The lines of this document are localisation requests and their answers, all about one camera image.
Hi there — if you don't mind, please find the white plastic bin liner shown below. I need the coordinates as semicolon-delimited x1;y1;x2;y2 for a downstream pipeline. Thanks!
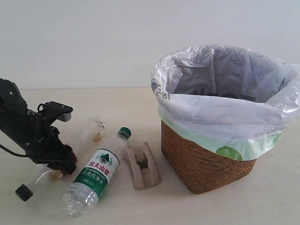
151;44;300;161

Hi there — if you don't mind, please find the green label water bottle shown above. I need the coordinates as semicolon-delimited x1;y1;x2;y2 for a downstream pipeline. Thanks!
63;127;131;217

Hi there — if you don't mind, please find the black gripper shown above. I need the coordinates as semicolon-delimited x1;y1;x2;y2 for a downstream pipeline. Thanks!
9;110;77;174

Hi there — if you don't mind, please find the red label cola bottle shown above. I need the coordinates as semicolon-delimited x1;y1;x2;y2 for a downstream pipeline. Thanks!
15;116;107;202

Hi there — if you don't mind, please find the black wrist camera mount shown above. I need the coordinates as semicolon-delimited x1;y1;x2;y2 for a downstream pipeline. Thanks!
37;101;73;124

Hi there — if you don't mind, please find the woven brown wicker basket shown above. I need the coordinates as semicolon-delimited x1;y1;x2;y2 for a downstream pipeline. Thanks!
161;121;256;194

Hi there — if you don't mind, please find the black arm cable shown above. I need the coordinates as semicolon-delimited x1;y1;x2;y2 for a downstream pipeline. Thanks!
0;144;30;158

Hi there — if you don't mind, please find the beige paper pulp packaging piece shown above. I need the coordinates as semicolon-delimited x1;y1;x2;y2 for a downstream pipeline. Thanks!
123;142;161;190

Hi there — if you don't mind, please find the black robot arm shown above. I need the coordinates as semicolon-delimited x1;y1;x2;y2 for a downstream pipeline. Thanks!
0;79;77;174

